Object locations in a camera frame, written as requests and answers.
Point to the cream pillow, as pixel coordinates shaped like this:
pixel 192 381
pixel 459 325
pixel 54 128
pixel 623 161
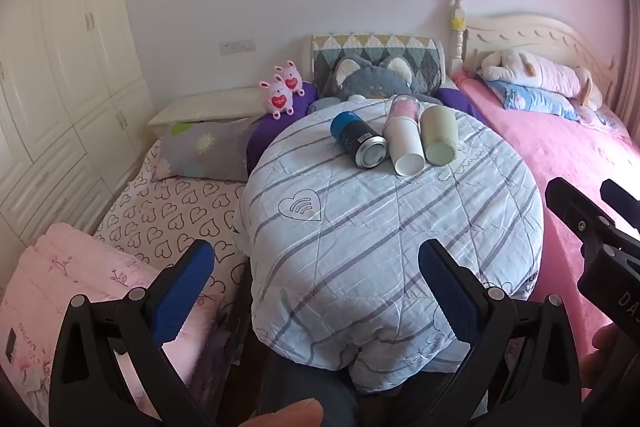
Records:
pixel 210 104

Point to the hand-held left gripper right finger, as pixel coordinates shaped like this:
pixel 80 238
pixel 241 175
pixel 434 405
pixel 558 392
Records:
pixel 450 292

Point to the person's right hand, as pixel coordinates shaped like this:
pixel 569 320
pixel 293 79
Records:
pixel 607 367

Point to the pale green cup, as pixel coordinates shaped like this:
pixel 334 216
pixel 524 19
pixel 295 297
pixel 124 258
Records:
pixel 437 132

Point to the person's left hand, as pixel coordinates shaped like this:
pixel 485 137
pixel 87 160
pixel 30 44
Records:
pixel 290 414

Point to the striped white quilt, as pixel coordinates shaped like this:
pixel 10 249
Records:
pixel 380 247

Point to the white cup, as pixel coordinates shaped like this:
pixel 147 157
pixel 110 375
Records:
pixel 405 142

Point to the heart print bed sheet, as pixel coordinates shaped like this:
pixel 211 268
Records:
pixel 170 217

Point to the grey cat plush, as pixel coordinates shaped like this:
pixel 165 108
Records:
pixel 365 79

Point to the pink bunny plush toy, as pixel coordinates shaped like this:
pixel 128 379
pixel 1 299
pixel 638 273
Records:
pixel 277 99
pixel 291 79

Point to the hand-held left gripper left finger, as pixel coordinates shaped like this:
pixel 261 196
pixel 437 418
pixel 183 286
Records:
pixel 182 292

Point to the blue cartoon pillow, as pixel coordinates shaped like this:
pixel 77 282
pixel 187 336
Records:
pixel 535 99

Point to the blue and black metal cup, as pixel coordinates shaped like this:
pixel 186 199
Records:
pixel 352 132

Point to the cream wardrobe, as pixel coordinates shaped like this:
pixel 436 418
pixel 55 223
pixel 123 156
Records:
pixel 65 82

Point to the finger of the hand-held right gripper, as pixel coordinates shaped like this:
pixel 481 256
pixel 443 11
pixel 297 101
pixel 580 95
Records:
pixel 575 209
pixel 625 207

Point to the cream wooden headboard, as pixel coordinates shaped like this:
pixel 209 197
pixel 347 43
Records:
pixel 545 32

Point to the grey flower print pillow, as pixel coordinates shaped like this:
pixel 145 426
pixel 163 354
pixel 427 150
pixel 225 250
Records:
pixel 200 152

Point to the clear pink glass cup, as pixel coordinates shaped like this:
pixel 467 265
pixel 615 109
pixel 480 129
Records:
pixel 406 106

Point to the pink blanket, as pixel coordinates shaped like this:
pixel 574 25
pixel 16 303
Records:
pixel 550 157

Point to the white wall socket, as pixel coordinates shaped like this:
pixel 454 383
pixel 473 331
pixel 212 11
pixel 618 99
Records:
pixel 238 46

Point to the pink floral quilt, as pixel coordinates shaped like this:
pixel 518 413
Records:
pixel 60 277

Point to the white and pink dog plush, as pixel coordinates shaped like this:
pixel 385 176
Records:
pixel 540 74

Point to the diamond patterned cushion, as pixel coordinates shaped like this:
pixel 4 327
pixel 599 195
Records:
pixel 415 49

